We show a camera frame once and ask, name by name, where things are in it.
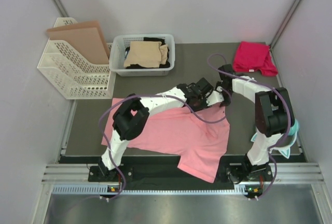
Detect black garment in basket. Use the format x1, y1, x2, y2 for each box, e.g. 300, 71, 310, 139
124, 36, 171, 70

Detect red t shirt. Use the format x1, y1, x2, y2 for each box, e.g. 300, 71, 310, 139
233, 41, 278, 77

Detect pink t shirt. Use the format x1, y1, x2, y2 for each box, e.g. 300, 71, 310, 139
101, 97, 231, 184

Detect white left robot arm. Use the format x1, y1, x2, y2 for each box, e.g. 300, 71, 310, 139
98, 78, 224, 181

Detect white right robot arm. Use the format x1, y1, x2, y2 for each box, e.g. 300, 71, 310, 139
217, 64, 296, 180

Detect teal cat ear headphones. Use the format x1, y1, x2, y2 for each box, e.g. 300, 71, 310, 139
251, 119, 299, 159

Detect brown cardboard folder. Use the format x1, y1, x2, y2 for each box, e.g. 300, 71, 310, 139
46, 20, 110, 65

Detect white plastic basket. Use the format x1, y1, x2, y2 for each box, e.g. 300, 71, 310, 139
109, 34, 175, 77

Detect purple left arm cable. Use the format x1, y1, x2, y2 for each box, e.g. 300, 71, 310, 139
98, 86, 233, 201

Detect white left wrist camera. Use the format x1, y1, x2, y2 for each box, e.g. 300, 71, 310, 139
205, 86, 225, 107

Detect beige folded garment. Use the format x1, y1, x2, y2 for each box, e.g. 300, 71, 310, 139
123, 41, 169, 69

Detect slotted cable duct rail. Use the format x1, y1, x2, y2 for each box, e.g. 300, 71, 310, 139
51, 184, 262, 195

